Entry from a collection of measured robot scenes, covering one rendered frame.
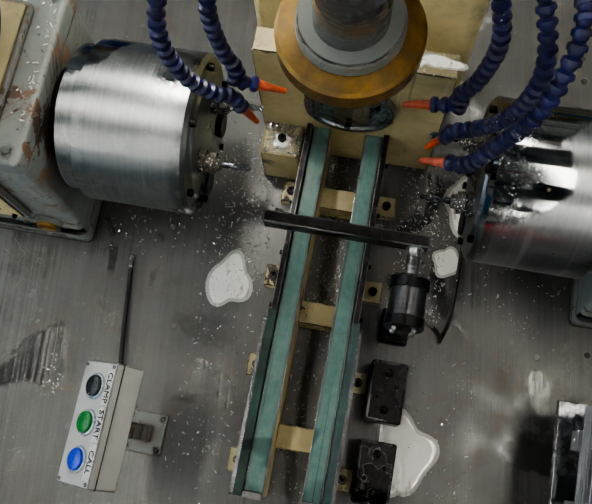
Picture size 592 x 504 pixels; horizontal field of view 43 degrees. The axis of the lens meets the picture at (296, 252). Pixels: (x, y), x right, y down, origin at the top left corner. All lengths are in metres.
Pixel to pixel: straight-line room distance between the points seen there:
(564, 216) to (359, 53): 0.38
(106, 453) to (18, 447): 0.35
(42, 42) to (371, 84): 0.52
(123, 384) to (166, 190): 0.28
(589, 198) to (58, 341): 0.91
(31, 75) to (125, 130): 0.16
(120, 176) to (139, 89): 0.13
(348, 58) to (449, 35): 0.40
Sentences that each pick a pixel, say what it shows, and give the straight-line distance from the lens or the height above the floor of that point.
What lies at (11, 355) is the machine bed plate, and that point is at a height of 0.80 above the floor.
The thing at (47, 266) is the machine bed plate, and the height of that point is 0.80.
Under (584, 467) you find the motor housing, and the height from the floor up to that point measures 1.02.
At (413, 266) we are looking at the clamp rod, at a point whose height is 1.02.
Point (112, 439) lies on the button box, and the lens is 1.09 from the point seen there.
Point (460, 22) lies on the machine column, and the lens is 1.22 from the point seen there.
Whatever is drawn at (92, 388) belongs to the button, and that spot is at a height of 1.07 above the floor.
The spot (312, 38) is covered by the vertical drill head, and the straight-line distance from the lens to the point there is 0.89.
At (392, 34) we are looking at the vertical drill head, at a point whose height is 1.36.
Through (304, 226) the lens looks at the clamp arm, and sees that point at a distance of 1.14.
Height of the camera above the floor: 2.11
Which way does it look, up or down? 74 degrees down
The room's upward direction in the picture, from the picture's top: 8 degrees counter-clockwise
